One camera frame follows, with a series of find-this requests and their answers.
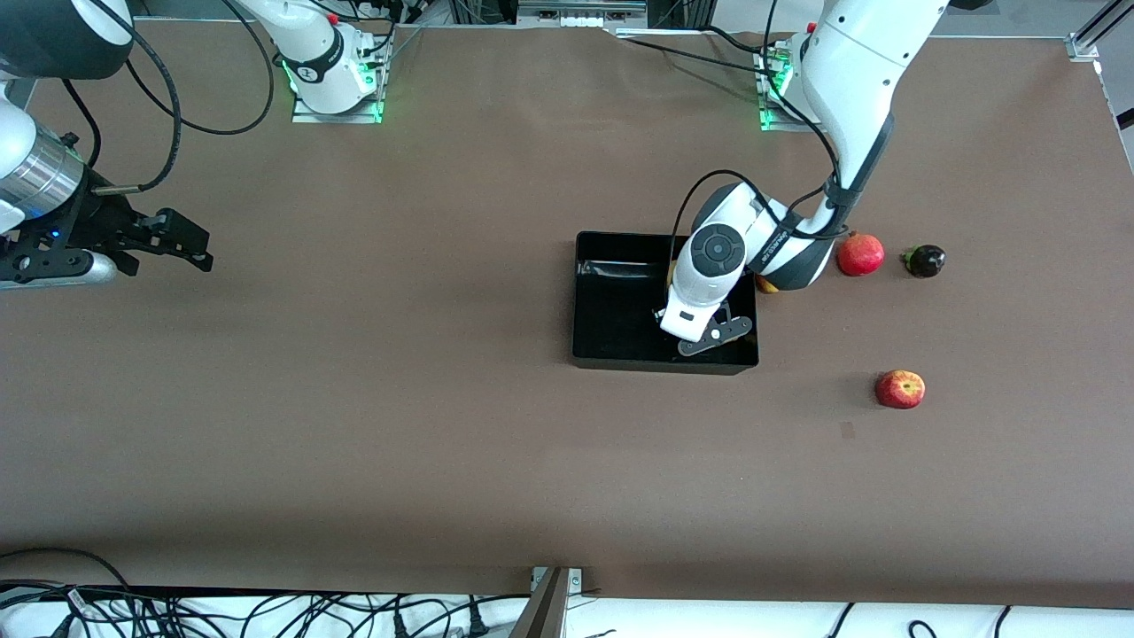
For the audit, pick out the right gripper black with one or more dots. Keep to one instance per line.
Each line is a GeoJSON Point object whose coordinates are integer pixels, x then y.
{"type": "Point", "coordinates": [86, 225]}

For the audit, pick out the black rectangular plastic box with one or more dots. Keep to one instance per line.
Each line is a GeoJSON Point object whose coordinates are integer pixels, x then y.
{"type": "Point", "coordinates": [620, 319]}

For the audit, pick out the yellow banana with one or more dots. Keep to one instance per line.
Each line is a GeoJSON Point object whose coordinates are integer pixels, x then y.
{"type": "Point", "coordinates": [672, 273]}

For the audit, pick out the red apple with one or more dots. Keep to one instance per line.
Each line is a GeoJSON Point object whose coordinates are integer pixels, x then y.
{"type": "Point", "coordinates": [899, 390]}

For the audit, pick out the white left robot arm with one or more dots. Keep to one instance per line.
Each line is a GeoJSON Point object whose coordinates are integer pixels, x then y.
{"type": "Point", "coordinates": [850, 80]}

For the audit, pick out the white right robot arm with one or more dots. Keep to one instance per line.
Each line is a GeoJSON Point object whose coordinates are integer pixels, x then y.
{"type": "Point", "coordinates": [314, 53]}

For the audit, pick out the grey metal beam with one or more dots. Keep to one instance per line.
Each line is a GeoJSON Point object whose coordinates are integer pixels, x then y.
{"type": "Point", "coordinates": [540, 616]}

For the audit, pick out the red yellow mango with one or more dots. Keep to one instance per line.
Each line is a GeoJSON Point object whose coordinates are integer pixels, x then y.
{"type": "Point", "coordinates": [767, 285]}

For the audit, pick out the red pomegranate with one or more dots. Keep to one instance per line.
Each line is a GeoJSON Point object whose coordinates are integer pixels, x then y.
{"type": "Point", "coordinates": [861, 255]}

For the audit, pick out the dark purple mangosteen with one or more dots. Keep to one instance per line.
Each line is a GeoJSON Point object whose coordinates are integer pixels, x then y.
{"type": "Point", "coordinates": [927, 261]}

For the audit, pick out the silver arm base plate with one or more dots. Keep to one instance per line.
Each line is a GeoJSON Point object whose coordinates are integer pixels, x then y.
{"type": "Point", "coordinates": [769, 121]}
{"type": "Point", "coordinates": [306, 116]}

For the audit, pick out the silver aluminium frame rail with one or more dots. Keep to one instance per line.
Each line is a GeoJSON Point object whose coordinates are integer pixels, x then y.
{"type": "Point", "coordinates": [580, 11]}

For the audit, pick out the silver metal bracket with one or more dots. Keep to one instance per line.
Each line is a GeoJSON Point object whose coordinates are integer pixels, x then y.
{"type": "Point", "coordinates": [574, 580]}

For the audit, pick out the silver aluminium profile post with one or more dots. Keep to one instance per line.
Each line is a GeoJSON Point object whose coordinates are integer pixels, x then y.
{"type": "Point", "coordinates": [1094, 31]}

